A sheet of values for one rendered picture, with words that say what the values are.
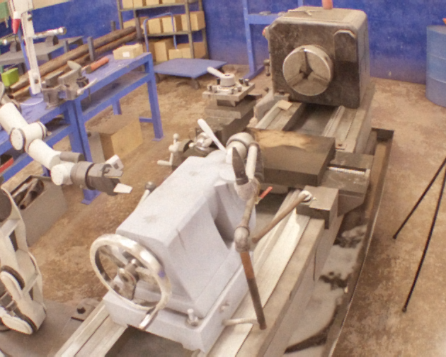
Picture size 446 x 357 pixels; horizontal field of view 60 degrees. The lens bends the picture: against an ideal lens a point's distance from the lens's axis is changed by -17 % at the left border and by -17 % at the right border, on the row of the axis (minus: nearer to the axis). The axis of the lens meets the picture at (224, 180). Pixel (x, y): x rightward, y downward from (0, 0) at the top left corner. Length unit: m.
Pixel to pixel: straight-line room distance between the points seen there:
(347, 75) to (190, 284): 1.61
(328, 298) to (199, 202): 0.92
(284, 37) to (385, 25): 3.35
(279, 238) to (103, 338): 0.67
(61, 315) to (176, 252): 1.42
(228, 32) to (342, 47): 4.09
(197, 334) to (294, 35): 1.74
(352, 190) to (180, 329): 0.86
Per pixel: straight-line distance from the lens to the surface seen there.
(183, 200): 1.13
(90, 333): 1.29
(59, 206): 3.46
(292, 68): 2.25
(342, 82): 2.42
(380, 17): 5.65
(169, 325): 1.13
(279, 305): 1.27
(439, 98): 5.13
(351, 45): 2.30
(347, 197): 1.67
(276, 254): 1.43
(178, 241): 1.05
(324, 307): 1.84
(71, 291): 2.76
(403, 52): 5.72
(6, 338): 2.42
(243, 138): 1.47
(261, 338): 1.19
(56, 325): 2.34
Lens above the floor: 1.76
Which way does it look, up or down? 31 degrees down
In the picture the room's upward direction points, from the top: 7 degrees counter-clockwise
